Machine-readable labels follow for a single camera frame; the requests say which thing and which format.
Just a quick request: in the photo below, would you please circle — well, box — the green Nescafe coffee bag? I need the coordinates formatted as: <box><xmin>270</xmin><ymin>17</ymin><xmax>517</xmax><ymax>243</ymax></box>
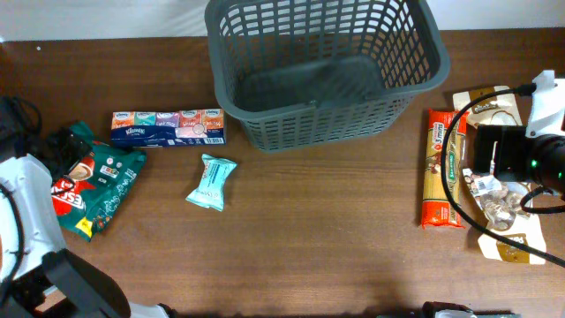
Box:
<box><xmin>51</xmin><ymin>122</ymin><xmax>147</xmax><ymax>241</ymax></box>

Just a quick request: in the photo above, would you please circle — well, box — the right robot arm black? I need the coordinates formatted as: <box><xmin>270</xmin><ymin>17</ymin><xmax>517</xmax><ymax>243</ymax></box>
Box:
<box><xmin>473</xmin><ymin>70</ymin><xmax>564</xmax><ymax>193</ymax></box>

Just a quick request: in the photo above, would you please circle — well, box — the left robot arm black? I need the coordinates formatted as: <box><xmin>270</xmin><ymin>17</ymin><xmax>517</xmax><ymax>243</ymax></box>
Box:
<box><xmin>1</xmin><ymin>96</ymin><xmax>177</xmax><ymax>318</ymax></box>

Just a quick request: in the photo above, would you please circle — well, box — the orange San Remo spaghetti pack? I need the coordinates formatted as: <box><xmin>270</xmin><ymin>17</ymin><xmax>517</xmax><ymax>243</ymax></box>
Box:
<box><xmin>420</xmin><ymin>108</ymin><xmax>469</xmax><ymax>230</ymax></box>

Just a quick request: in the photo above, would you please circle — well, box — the mint toilet wipes pack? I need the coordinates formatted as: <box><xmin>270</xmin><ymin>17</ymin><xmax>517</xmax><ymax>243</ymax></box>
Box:
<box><xmin>185</xmin><ymin>154</ymin><xmax>237</xmax><ymax>212</ymax></box>

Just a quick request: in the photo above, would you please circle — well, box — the beige snack pouch upper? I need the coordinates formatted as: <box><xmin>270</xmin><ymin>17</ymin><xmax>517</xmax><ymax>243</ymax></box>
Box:
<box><xmin>453</xmin><ymin>86</ymin><xmax>523</xmax><ymax>128</ymax></box>

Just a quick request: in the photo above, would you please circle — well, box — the beige snack pouch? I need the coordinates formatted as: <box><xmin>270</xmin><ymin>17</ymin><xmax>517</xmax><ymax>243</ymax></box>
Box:
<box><xmin>463</xmin><ymin>168</ymin><xmax>546</xmax><ymax>265</ymax></box>
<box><xmin>453</xmin><ymin>86</ymin><xmax>523</xmax><ymax>128</ymax></box>

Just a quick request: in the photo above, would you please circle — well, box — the beige snack pouch lower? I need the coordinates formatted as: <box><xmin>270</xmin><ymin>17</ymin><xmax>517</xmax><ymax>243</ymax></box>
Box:
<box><xmin>463</xmin><ymin>168</ymin><xmax>546</xmax><ymax>265</ymax></box>

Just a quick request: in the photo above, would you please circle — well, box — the blue Kleenex tissue multipack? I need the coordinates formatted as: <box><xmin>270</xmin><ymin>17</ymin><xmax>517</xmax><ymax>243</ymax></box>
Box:
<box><xmin>110</xmin><ymin>109</ymin><xmax>227</xmax><ymax>148</ymax></box>

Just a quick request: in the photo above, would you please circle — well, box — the dark device bottom edge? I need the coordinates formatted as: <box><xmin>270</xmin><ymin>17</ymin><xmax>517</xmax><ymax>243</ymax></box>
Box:
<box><xmin>419</xmin><ymin>302</ymin><xmax>522</xmax><ymax>318</ymax></box>

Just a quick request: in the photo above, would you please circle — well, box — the grey plastic lattice basket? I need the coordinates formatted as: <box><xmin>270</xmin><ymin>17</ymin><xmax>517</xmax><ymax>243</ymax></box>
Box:
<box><xmin>205</xmin><ymin>0</ymin><xmax>451</xmax><ymax>153</ymax></box>

